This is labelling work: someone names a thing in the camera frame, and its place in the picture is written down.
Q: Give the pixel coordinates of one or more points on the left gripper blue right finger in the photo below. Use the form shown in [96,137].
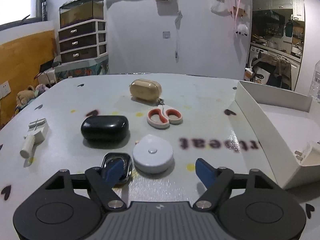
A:
[206,173]

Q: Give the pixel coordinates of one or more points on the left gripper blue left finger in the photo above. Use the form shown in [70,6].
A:
[111,171]

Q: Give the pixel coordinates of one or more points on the black smartwatch body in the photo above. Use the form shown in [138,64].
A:
[127,166]

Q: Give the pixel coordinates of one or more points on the white round tape measure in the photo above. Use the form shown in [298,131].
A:
[153,154]

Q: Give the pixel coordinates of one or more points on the black glossy earbuds case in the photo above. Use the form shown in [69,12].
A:
[105,127]

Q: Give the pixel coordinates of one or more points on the orange white small scissors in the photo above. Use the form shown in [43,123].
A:
[162,116]

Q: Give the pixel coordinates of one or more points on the white watch band tool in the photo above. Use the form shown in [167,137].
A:
[37,132]

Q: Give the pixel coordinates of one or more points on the gold earbuds case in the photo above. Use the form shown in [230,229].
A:
[146,90]

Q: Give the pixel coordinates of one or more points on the white shallow cardboard tray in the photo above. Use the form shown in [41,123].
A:
[283,122]

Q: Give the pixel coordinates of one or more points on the small white charger plug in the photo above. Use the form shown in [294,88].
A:
[310,156]

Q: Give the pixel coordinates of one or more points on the white cartoon tote bag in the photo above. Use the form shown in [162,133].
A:
[259,76]

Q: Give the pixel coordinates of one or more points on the brown teddy bear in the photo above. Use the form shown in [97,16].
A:
[24,96]

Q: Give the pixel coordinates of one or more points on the chair with brown jacket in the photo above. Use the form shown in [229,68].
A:
[279,69]

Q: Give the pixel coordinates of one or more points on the clear plastic water bottle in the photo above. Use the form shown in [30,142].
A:
[314,91]

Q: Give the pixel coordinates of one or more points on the white drawer cabinet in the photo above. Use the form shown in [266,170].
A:
[82,41]

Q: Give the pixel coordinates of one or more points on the white sheep plush hanging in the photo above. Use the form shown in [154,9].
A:
[242,29]

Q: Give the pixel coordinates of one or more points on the glass fish tank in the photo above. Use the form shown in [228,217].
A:
[80,11]

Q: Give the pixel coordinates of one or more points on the white wall power socket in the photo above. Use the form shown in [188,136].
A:
[4,89]

